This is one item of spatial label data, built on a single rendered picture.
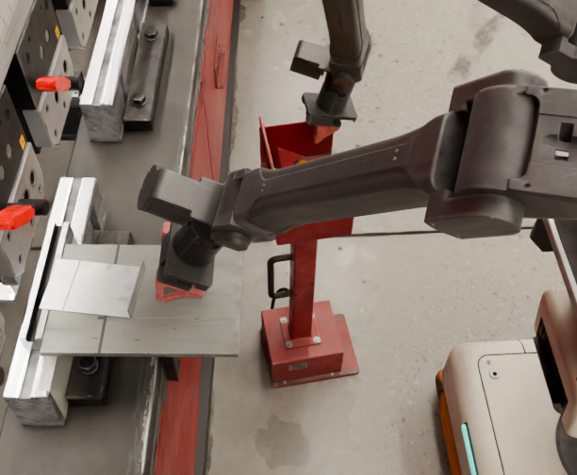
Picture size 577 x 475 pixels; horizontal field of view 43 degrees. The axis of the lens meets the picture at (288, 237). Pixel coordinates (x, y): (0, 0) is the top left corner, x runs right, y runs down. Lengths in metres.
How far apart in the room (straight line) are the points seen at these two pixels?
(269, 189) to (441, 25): 2.53
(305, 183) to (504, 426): 1.20
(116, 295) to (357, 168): 0.53
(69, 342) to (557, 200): 0.71
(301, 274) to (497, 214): 1.26
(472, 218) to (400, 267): 1.80
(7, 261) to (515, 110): 0.55
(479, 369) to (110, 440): 1.02
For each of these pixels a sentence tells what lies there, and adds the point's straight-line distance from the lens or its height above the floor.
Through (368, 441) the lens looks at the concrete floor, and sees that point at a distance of 2.01.
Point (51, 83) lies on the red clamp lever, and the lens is 0.87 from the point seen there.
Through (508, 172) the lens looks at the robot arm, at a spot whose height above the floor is 1.51.
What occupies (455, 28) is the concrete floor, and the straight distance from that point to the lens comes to 3.20.
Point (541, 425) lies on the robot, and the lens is 1.81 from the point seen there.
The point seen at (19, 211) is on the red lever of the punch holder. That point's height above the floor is 1.30.
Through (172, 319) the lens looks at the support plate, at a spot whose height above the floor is 1.00.
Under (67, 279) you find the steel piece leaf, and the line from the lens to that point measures 1.08.
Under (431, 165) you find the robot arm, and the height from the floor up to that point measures 1.48.
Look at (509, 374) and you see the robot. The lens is 1.85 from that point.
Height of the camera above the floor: 1.86
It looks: 53 degrees down
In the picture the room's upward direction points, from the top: 1 degrees clockwise
